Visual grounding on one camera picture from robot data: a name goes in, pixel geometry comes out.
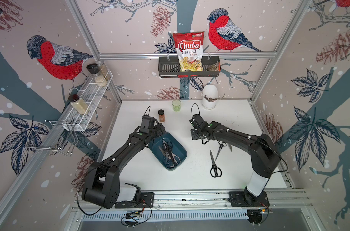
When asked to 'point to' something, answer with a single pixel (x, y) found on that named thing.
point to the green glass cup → (176, 104)
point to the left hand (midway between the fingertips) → (162, 126)
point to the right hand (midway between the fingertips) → (193, 132)
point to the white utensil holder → (210, 96)
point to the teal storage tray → (178, 149)
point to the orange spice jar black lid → (162, 117)
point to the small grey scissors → (221, 145)
